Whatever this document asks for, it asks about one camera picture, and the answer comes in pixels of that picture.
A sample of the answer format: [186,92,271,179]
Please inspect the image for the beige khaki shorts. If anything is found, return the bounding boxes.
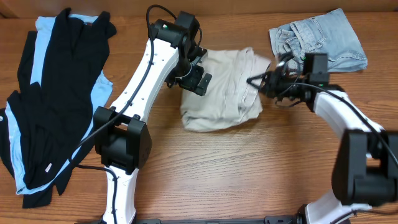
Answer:
[180,47,271,132]

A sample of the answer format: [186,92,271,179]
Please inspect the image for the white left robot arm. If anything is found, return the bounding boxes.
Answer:
[93,11,212,223]

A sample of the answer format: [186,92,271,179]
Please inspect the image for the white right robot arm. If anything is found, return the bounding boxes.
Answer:
[247,52,397,224]

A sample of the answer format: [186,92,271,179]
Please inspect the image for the folded light blue jeans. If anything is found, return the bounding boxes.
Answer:
[269,8,368,73]

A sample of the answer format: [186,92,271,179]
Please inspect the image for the black and blue garment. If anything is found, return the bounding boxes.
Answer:
[1,8,116,208]

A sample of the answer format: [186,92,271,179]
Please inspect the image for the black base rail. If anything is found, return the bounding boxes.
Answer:
[74,215,299,224]

